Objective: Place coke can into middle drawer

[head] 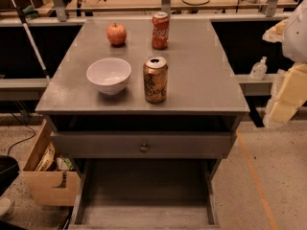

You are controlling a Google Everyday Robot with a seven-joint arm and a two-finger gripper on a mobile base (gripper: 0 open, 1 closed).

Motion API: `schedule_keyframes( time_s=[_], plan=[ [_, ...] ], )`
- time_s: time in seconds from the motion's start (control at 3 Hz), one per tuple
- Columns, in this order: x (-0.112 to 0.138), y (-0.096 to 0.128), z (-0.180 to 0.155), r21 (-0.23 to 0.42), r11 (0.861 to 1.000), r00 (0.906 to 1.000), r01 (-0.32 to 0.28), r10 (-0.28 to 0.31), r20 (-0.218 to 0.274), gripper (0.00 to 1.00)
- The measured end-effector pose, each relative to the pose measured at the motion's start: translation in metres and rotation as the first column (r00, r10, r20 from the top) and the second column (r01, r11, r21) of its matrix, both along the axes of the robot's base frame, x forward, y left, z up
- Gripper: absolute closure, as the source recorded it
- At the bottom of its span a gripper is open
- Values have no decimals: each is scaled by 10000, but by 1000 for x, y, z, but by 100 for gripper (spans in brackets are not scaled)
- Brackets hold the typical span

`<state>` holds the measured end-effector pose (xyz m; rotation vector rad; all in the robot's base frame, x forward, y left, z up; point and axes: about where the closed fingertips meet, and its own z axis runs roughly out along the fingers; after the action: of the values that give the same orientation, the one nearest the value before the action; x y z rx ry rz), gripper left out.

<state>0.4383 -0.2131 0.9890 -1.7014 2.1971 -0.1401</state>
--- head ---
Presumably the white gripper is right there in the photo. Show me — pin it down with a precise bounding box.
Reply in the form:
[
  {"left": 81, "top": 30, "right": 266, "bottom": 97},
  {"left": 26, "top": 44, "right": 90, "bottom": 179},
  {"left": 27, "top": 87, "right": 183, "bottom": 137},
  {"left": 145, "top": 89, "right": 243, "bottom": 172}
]
[{"left": 262, "top": 0, "right": 307, "bottom": 128}]

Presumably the red coke can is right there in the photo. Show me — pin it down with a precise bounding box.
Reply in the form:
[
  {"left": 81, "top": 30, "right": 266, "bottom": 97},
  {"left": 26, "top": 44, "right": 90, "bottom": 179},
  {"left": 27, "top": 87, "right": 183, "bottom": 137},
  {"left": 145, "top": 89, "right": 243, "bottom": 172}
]
[{"left": 152, "top": 11, "right": 169, "bottom": 50}]

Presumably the gold soda can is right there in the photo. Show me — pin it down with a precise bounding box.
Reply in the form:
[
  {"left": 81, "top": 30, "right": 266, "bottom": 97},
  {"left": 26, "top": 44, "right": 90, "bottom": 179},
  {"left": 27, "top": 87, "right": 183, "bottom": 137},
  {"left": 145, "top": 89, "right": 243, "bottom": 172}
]
[{"left": 143, "top": 56, "right": 168, "bottom": 104}]

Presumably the grey drawer cabinet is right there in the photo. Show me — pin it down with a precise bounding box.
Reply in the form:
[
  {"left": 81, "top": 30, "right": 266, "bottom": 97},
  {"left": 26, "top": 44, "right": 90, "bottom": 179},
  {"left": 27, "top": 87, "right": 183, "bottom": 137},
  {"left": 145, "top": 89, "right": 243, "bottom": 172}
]
[{"left": 36, "top": 17, "right": 248, "bottom": 230}]

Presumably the open middle drawer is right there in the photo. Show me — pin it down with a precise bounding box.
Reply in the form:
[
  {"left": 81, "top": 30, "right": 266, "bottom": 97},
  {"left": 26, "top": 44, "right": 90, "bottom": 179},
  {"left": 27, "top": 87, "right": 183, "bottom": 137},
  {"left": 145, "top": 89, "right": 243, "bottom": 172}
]
[{"left": 68, "top": 159, "right": 221, "bottom": 230}]

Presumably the closed top drawer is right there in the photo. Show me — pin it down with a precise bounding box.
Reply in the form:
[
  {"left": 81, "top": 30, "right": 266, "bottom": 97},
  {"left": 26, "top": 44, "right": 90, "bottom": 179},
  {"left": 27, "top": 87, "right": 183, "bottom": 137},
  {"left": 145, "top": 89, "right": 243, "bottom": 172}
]
[{"left": 51, "top": 131, "right": 236, "bottom": 159}]

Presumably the red apple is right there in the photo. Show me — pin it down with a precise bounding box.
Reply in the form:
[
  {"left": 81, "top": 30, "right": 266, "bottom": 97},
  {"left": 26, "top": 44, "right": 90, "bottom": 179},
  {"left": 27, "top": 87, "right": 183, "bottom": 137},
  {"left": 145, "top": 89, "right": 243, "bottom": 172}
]
[{"left": 106, "top": 23, "right": 127, "bottom": 46}]

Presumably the white bowl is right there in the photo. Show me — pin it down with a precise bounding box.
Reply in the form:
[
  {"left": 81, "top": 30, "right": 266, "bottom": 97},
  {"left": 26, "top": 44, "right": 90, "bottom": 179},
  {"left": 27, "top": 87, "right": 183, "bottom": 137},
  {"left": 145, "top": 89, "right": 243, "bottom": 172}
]
[{"left": 86, "top": 57, "right": 131, "bottom": 95}]

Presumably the white pole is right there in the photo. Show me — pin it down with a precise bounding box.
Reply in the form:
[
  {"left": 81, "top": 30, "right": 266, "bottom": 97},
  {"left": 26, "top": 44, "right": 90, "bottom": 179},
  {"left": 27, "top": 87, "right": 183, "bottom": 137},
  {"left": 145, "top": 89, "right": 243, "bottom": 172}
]
[{"left": 11, "top": 0, "right": 51, "bottom": 83}]

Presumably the snack bag in box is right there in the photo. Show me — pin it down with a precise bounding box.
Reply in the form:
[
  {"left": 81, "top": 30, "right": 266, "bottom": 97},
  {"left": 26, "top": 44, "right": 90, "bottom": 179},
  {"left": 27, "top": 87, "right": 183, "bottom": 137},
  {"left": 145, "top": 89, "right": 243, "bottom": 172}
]
[{"left": 35, "top": 143, "right": 56, "bottom": 172}]

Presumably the wooden box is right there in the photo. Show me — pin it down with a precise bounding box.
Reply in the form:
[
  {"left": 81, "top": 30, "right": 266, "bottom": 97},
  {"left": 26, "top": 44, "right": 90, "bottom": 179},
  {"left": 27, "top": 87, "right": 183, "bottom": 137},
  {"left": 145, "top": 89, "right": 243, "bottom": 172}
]
[{"left": 21, "top": 121, "right": 80, "bottom": 206}]

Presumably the black round object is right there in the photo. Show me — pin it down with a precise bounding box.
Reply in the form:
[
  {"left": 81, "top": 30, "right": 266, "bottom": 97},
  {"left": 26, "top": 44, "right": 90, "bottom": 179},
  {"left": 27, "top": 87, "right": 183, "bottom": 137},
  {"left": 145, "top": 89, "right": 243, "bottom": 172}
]
[{"left": 0, "top": 155, "right": 19, "bottom": 196}]

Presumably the black floor cable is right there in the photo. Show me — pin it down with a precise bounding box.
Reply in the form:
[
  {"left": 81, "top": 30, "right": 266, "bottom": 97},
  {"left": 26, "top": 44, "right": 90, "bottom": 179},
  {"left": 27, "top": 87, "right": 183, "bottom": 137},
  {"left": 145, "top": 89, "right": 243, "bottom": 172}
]
[{"left": 6, "top": 112, "right": 37, "bottom": 156}]

